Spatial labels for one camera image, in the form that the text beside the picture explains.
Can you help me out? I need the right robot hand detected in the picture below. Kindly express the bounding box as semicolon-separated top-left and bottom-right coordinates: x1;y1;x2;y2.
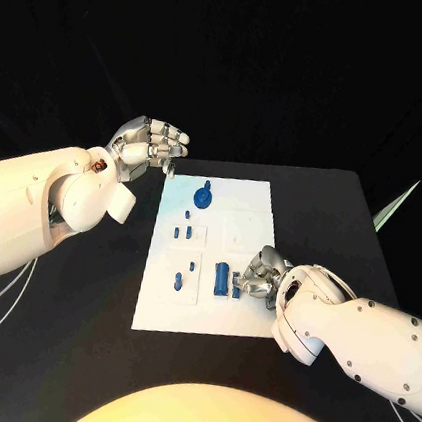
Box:
234;241;296;314

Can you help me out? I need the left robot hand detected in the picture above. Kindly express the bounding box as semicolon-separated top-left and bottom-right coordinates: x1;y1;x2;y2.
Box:
100;110;193;192

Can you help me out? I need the blue plug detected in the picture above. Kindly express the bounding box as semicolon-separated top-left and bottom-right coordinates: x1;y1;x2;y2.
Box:
228;270;245;300

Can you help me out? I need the white task board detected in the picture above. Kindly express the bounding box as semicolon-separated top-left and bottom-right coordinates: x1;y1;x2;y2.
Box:
130;165;301;351

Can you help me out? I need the large blue cylinder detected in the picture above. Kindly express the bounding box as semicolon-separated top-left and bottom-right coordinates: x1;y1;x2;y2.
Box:
211;260;234;298

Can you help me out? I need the blue gear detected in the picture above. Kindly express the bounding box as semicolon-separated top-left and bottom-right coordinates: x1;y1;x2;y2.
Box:
191;178;215;211

